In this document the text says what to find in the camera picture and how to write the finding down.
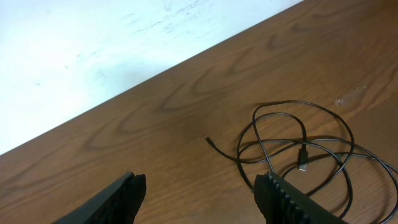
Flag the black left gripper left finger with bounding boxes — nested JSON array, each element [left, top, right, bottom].
[[55, 172, 146, 224]]

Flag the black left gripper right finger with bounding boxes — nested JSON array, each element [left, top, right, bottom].
[[253, 172, 345, 224]]

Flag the thin black cable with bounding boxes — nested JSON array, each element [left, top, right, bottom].
[[203, 100, 398, 224]]

